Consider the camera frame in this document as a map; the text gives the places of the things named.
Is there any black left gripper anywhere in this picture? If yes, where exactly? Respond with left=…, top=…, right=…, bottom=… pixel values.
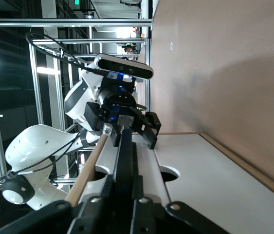
left=84, top=78, right=162, bottom=150

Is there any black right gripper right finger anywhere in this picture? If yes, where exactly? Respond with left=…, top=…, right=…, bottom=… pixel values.
left=128, top=175, right=168, bottom=234

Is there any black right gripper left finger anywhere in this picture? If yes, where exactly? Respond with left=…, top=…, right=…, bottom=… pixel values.
left=66, top=174, right=116, bottom=234

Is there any black metal drawer handle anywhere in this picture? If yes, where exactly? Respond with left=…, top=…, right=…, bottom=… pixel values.
left=113, top=128, right=144, bottom=203

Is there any white-fronted wooden drawer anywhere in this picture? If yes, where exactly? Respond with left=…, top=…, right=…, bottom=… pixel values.
left=79, top=133, right=174, bottom=206

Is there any light wood drawer cabinet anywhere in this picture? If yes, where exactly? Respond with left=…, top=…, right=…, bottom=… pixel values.
left=65, top=131, right=274, bottom=208

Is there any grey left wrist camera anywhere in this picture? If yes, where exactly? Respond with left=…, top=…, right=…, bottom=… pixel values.
left=93, top=53, right=155, bottom=80

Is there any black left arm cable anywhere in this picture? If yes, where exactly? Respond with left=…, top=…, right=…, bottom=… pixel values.
left=0, top=31, right=110, bottom=183

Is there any aluminium profile frame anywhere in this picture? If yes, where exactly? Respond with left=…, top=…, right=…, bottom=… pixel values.
left=0, top=18, right=153, bottom=208

